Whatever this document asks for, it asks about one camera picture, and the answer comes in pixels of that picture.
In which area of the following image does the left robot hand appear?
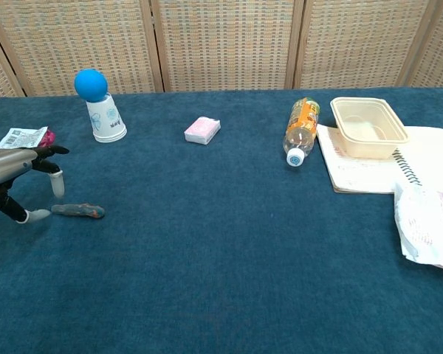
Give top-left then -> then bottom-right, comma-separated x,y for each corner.
0,145 -> 70,225

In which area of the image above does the white pink spout pouch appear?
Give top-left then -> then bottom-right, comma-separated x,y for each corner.
0,126 -> 56,150

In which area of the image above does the white paper cup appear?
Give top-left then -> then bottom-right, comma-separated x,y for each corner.
85,92 -> 128,143

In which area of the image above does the blue ball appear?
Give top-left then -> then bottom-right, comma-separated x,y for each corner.
74,69 -> 109,103

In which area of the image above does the pink tissue pack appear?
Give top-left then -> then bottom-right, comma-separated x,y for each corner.
184,116 -> 222,146

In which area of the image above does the blue table cloth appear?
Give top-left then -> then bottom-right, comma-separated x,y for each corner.
0,86 -> 443,354

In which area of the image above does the woven folding screen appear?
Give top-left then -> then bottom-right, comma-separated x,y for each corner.
0,0 -> 443,99

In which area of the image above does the plastic bottle orange label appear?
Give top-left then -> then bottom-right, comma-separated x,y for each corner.
282,97 -> 321,168

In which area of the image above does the white spiral notebook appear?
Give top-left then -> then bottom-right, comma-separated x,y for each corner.
316,123 -> 443,195

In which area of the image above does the beige plastic food container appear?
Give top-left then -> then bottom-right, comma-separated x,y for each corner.
330,97 -> 410,160

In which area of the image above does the white pink printed plastic bag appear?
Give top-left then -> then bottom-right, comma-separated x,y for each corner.
394,183 -> 443,274

